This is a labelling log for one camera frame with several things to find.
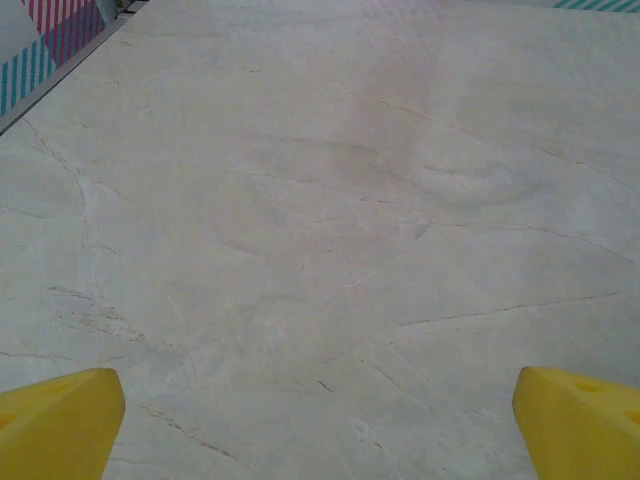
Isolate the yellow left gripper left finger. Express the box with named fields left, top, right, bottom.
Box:
left=0, top=367, right=126, bottom=480

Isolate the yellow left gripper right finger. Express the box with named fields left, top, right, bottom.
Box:
left=512, top=366, right=640, bottom=480

